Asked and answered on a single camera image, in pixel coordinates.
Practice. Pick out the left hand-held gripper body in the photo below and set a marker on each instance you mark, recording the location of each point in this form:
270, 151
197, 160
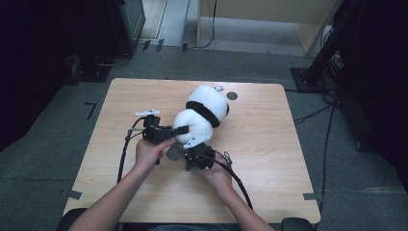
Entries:
154, 133

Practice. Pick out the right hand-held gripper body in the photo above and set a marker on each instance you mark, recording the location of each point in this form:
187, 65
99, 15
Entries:
200, 157

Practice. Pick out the grey fuzzy sock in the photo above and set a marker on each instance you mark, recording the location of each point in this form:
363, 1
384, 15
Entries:
174, 154

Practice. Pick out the panda plush toy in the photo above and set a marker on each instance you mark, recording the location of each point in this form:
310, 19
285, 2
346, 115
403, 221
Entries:
205, 99

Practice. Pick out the person's left hand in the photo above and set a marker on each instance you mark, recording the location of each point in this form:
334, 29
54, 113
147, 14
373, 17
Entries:
149, 157

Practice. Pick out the person's right hand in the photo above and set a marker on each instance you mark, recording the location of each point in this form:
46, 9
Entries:
219, 178

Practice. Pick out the dark round table grommet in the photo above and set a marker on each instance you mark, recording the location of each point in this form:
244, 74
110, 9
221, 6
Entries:
233, 95

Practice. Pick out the person's clothing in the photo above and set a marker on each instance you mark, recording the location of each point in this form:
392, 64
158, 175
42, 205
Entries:
192, 228

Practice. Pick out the grey tape piece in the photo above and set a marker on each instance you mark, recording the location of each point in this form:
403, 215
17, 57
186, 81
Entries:
74, 194
310, 196

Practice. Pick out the black monitor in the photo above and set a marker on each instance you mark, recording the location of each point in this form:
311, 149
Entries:
128, 22

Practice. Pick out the dark curtain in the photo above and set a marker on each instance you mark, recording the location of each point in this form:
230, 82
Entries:
378, 80
38, 64

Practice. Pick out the light wooden cabinet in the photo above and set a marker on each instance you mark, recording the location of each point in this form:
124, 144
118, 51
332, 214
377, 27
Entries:
256, 8

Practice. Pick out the black metal stand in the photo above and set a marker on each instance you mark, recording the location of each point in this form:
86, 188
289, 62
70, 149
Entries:
317, 64

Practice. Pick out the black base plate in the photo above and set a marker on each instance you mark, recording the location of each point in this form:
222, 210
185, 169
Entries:
91, 72

